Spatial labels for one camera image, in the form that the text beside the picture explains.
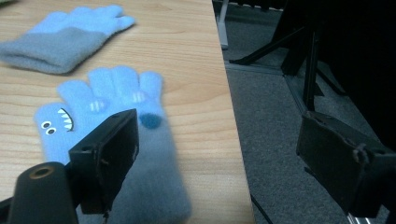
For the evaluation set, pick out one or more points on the white metal desk frame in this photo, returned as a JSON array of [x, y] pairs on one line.
[[221, 28]]

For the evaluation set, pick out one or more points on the black tripod stand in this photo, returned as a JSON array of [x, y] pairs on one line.
[[309, 62]]

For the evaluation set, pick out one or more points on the plain blue grey glove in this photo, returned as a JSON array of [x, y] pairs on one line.
[[62, 40]]

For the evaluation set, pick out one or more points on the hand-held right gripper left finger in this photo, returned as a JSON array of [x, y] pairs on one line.
[[104, 161]]

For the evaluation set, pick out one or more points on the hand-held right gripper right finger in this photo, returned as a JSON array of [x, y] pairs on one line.
[[342, 161]]

